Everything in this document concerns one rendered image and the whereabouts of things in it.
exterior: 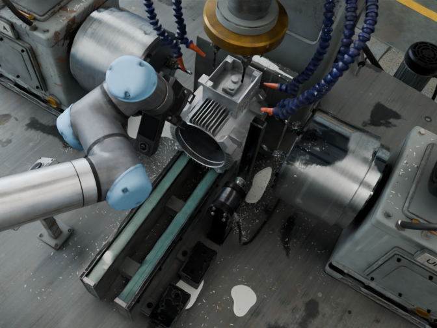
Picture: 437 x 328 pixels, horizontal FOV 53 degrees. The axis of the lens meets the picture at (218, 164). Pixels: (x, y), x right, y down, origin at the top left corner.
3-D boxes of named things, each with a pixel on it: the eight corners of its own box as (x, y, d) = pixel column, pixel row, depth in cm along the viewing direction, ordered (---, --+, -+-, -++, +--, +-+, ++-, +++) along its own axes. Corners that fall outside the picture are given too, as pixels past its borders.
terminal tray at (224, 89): (224, 73, 117) (227, 54, 111) (259, 92, 115) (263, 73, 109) (199, 102, 111) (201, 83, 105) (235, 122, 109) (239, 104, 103)
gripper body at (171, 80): (198, 97, 97) (184, 82, 85) (179, 131, 97) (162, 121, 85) (169, 81, 98) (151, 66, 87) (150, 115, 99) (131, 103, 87)
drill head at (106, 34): (95, 34, 141) (82, -35, 120) (191, 84, 134) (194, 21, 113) (41, 83, 129) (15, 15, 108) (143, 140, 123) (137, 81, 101)
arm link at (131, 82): (91, 72, 72) (132, 41, 71) (118, 89, 83) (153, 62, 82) (115, 110, 71) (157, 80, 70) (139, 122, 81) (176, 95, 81)
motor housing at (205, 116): (207, 101, 131) (212, 56, 115) (262, 132, 127) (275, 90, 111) (168, 148, 121) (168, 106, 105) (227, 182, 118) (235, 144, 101)
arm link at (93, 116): (67, 159, 71) (121, 120, 70) (46, 110, 76) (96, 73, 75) (95, 173, 78) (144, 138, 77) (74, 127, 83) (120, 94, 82)
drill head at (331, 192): (276, 129, 129) (297, 71, 107) (407, 198, 121) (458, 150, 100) (235, 193, 117) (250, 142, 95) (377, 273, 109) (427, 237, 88)
